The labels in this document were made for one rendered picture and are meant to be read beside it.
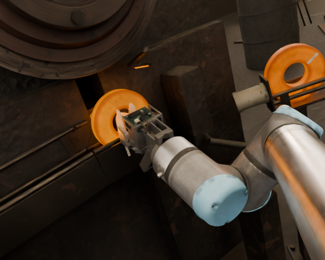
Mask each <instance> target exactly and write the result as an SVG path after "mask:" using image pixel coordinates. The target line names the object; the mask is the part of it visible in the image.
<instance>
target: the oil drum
mask: <svg viewBox="0 0 325 260"><path fill-rule="evenodd" d="M236 3H237V10H238V17H239V22H240V29H241V35H242V43H243V48H244V52H245V58H246V65H247V67H248V68H249V69H251V70H265V67H266V64H267V62H268V60H269V59H270V57H271V56H272V55H273V54H274V53H275V52H276V51H277V50H279V49H280V48H282V47H284V46H286V45H289V44H294V43H300V36H299V30H300V28H299V24H298V11H297V0H236Z"/></svg>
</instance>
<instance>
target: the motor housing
mask: <svg viewBox="0 0 325 260"><path fill-rule="evenodd" d="M238 156H239V155H238ZM238 156H236V157H235V158H234V159H232V160H230V161H229V162H227V163H226V165H229V166H230V165H231V164H232V163H233V162H234V161H235V159H236V158H237V157H238ZM238 219H239V223H240V228H241V232H242V237H243V241H244V245H245V250H246V254H247V259H248V260H286V254H285V247H284V240H283V233H282V226H281V218H280V211H279V204H278V197H277V193H276V192H275V191H273V190H272V193H271V197H270V199H269V201H268V202H267V203H266V204H265V205H264V206H263V207H261V208H260V209H258V210H255V211H252V212H240V213H239V215H238Z"/></svg>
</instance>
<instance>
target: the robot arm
mask: <svg viewBox="0 0 325 260"><path fill-rule="evenodd" d="M152 109H153V110H154V111H156V112H157V113H158V115H156V114H154V113H153V112H152ZM116 112H117V115H116V123H117V128H118V133H119V138H120V141H121V143H122V144H123V145H124V146H126V147H127V148H128V149H129V150H130V149H132V150H133V151H135V153H141V154H144V153H145V155H144V157H143V159H142V161H141V163H140V167H141V169H142V170H143V172H147V171H149V170H154V171H155V172H156V173H157V176H158V178H162V179H163V180H164V181H165V182H166V183H167V184H168V185H169V186H170V187H171V188H172V189H173V190H174V191H175V192H176V193H177V194H178V195H179V196H180V197H181V198H182V199H183V200H184V201H185V202H186V203H187V204H188V205H189V206H190V207H191V208H192V209H193V210H194V212H195V213H196V214H197V216H198V217H200V218H201V219H203V220H204V221H206V222H207V223H208V224H210V225H212V226H222V225H225V223H229V222H230V221H232V220H233V219H234V218H236V217H237V216H238V215H239V213H240V212H252V211H255V210H258V209H260V208H261V207H263V206H264V205H265V204H266V203H267V202H268V201H269V199H270V197H271V193H272V189H273V187H274V186H275V185H276V184H277V183H278V184H279V186H280V189H281V191H282V193H283V196H284V198H285V200H286V203H287V205H288V207H289V210H290V212H291V214H292V217H293V219H294V221H295V224H296V226H297V228H298V231H299V233H300V235H301V238H302V240H303V242H304V245H305V247H306V249H307V252H308V254H309V256H310V258H311V260H325V144H324V143H322V142H321V141H320V138H321V135H322V134H323V129H322V128H321V127H320V126H319V125H318V124H316V123H315V122H313V121H312V120H310V119H309V118H307V117H306V116H304V115H303V114H301V113H300V112H298V111H296V110H295V109H293V108H291V107H289V106H287V105H281V106H280V107H279V108H278V109H277V110H276V111H274V112H273V113H272V114H271V117H270V118H269V119H268V121H267V122H266V123H265V124H264V126H263V127H262V128H261V129H260V130H259V132H258V133H257V134H256V135H255V136H254V138H253V139H252V140H251V141H250V143H249V144H248V145H247V146H246V148H245V149H244V150H243V151H242V152H241V153H240V154H239V156H238V157H237V158H236V159H235V161H234V162H233V163H232V164H231V165H230V166H229V165H222V164H218V163H216V162H215V161H213V160H212V159H211V158H209V157H208V156H207V155H206V154H204V153H203V152H202V151H200V150H199V149H198V148H197V147H195V146H194V145H193V144H192V143H190V142H189V141H188V140H186V139H185V138H184V137H181V136H179V137H174V135H173V130H172V129H171V128H169V127H168V126H166V125H165V124H164V122H163V115H162V113H161V112H159V111H158V110H157V109H155V108H154V107H153V106H151V105H150V104H148V109H147V108H146V107H142V108H140V109H138V110H136V108H135V106H134V105H133V104H132V103H130V104H129V110H128V113H125V112H120V111H119V110H118V109H117V111H116Z"/></svg>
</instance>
